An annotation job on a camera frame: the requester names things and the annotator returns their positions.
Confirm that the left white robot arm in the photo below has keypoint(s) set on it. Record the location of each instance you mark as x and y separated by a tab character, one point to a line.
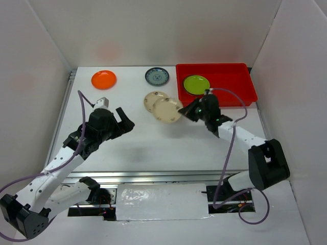
32	209

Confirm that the aluminium rail frame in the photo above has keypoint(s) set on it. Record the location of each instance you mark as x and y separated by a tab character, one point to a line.
108	166

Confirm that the orange plate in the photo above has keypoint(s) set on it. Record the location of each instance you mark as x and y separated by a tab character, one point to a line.
103	79

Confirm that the blue grey patterned plate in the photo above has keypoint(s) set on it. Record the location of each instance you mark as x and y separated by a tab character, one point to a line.
157	76

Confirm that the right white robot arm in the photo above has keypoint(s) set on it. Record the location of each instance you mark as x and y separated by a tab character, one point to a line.
267	164

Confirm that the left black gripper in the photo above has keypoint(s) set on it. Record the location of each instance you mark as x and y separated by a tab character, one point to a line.
126	126

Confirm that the cream plate with markings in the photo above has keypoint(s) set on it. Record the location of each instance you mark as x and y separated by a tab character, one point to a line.
166	110

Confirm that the yellow brown patterned plate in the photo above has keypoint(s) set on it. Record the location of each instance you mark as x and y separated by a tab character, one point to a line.
193	88

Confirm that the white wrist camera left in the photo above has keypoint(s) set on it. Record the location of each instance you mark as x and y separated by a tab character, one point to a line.
102	103

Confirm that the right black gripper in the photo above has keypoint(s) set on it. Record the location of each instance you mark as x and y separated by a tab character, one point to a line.
189	111

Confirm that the white foil cover sheet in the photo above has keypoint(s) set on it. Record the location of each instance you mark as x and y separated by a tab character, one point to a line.
161	202

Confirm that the red plastic bin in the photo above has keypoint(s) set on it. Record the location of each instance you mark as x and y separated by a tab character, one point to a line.
231	76

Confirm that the lime green plate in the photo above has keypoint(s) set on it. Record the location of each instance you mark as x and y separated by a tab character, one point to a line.
204	81

